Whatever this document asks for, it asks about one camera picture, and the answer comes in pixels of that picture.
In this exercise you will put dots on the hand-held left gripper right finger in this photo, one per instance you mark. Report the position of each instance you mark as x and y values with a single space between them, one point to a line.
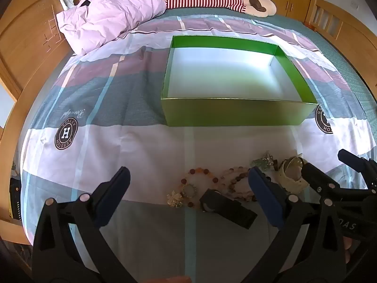
265 200

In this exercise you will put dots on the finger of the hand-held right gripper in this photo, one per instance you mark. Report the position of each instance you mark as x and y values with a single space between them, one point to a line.
313 175
353 160

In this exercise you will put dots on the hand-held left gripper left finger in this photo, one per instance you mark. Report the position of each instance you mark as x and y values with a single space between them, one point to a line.
113 196

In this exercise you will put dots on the black wristband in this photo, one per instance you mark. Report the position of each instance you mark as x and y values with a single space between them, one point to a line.
235 213

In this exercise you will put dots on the green stone charm keyring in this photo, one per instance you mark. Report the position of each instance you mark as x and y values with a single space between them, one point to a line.
260 163

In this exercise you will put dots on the small gold flower brooch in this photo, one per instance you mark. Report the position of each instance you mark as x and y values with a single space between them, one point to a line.
174 200

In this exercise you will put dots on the green cardboard box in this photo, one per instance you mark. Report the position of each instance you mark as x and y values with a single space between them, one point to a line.
235 115

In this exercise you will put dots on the person's right hand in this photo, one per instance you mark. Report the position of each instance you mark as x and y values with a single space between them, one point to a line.
347 246

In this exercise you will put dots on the person's left hand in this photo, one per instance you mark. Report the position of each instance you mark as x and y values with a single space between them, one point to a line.
173 279

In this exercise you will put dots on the printed plaid bed sheet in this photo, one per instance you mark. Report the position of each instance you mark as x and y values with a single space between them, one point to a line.
117 141

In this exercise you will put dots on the black yellow object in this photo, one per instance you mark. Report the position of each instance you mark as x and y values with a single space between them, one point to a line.
14 194

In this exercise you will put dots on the wooden footboard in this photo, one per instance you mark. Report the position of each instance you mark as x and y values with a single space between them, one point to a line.
338 23

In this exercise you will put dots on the wooden headboard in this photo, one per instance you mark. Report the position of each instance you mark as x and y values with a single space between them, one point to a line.
23 41

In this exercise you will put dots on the pink pillow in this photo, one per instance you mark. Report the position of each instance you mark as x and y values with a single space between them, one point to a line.
112 14

